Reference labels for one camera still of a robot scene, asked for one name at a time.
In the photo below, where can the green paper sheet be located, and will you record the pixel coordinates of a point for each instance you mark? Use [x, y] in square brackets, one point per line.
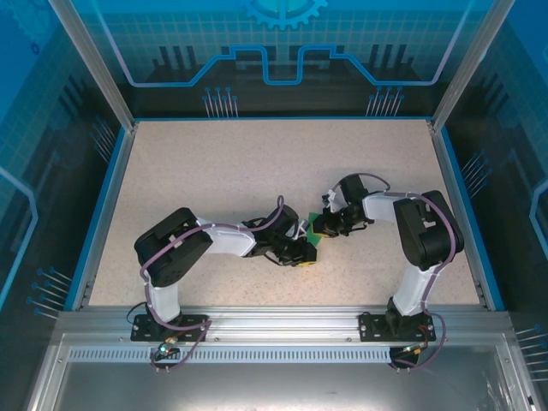
[314, 240]

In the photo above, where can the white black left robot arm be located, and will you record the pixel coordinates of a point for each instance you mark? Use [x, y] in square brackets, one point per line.
[171, 252]

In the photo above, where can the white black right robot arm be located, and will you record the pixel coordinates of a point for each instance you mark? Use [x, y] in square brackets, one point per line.
[428, 231]

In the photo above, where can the sheet metal tray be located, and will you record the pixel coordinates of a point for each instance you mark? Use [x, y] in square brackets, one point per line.
[274, 389]

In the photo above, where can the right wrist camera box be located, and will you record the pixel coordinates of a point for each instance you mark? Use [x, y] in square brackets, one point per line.
[329, 201]

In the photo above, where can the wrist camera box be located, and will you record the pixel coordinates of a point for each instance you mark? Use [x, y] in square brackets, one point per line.
[304, 227]
[329, 201]

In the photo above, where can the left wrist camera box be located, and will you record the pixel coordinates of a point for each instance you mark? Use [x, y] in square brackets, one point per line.
[304, 227]

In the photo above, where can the aluminium mounting rail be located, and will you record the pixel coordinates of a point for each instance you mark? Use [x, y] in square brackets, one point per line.
[282, 325]

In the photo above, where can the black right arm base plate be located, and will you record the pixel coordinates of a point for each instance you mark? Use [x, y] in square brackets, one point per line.
[370, 329]

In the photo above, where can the aluminium table side rail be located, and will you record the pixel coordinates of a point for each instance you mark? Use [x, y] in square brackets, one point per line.
[110, 205]
[455, 205]

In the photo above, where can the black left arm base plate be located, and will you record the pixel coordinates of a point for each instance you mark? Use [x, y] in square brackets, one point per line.
[141, 331]

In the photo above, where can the aluminium frame post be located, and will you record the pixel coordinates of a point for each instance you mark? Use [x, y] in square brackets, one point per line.
[98, 73]
[466, 73]

